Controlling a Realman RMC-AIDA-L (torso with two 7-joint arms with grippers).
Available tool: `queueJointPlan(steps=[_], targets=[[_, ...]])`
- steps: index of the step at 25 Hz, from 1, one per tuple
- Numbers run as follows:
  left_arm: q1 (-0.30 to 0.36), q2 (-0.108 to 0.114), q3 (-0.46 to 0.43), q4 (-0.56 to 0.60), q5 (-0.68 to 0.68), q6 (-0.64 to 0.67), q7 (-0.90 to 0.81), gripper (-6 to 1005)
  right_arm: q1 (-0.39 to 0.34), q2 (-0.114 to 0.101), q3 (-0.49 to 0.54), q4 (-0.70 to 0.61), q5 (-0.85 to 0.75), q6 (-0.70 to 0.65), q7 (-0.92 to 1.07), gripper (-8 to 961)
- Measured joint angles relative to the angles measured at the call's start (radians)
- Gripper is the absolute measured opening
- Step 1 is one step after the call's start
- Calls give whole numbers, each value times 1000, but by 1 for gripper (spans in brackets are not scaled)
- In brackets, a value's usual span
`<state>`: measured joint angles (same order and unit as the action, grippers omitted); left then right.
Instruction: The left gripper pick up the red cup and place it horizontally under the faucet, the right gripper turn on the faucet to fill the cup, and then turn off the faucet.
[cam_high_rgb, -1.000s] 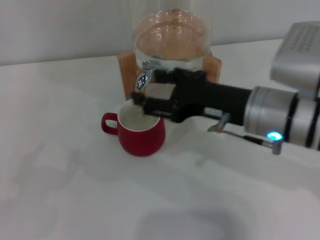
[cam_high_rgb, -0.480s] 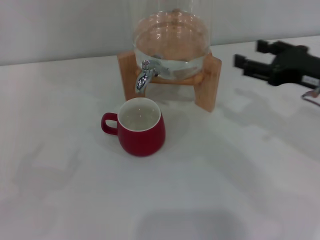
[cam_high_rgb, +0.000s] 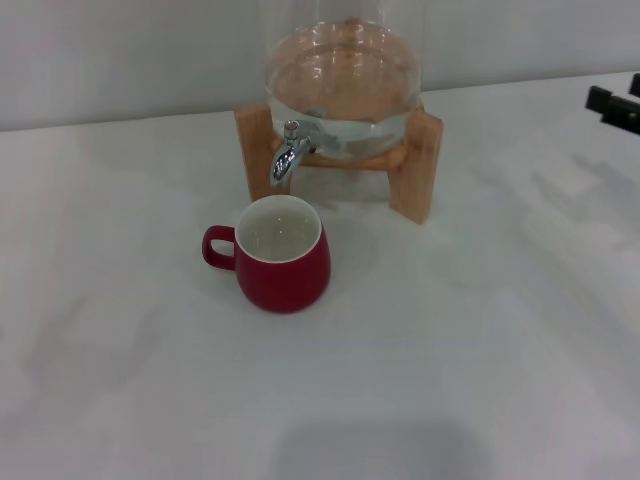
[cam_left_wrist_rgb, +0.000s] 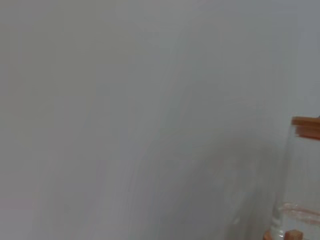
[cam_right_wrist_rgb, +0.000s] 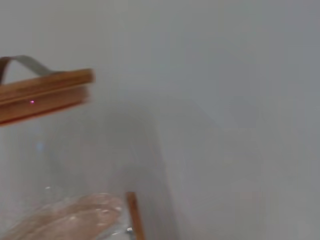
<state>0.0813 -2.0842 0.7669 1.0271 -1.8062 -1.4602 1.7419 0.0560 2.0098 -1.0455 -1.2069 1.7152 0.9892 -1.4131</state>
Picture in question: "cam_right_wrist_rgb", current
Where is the wooden dispenser stand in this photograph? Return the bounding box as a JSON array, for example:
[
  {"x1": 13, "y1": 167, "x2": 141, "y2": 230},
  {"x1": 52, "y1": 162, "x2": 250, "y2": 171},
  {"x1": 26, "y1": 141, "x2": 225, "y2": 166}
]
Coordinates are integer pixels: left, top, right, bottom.
[{"x1": 125, "y1": 191, "x2": 146, "y2": 240}]

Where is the glass water dispenser jar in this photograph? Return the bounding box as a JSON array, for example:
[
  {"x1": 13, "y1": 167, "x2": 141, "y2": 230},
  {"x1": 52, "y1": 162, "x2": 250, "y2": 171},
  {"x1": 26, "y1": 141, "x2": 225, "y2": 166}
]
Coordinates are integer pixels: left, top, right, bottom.
[{"x1": 0, "y1": 99, "x2": 181, "y2": 240}]

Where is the wooden jar lid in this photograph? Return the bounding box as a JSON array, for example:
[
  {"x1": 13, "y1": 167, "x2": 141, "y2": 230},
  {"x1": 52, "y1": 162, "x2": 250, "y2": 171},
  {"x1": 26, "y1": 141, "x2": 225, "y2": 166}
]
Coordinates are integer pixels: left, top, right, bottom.
[{"x1": 0, "y1": 68, "x2": 96, "y2": 127}]

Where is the grey lid strap handle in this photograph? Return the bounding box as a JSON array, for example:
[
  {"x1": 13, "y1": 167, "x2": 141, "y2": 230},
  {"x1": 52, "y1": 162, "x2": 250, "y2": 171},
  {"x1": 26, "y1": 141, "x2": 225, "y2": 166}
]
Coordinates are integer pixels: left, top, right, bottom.
[{"x1": 0, "y1": 54, "x2": 52, "y2": 86}]

